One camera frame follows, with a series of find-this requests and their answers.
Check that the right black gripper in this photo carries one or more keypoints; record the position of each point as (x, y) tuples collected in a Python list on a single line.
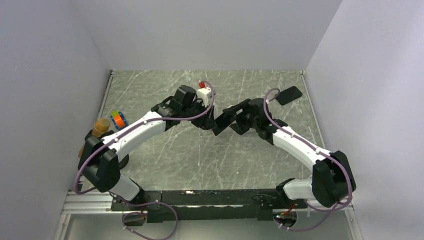
[(239, 130)]

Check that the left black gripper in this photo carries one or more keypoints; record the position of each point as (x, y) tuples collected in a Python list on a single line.
[(207, 121)]

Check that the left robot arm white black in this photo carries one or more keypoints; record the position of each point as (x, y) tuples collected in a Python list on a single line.
[(101, 156)]

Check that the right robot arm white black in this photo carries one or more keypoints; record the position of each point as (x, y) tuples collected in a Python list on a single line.
[(332, 179)]

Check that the black phone at back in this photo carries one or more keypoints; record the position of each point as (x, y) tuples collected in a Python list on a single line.
[(288, 95)]

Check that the orange blue toy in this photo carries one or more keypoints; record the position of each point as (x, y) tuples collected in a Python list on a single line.
[(118, 119)]

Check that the wooden mallet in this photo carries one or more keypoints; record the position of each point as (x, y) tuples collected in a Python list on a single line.
[(101, 128)]

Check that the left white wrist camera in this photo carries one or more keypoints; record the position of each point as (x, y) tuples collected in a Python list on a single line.
[(204, 93)]

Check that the black base frame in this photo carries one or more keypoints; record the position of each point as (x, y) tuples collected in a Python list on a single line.
[(226, 204)]

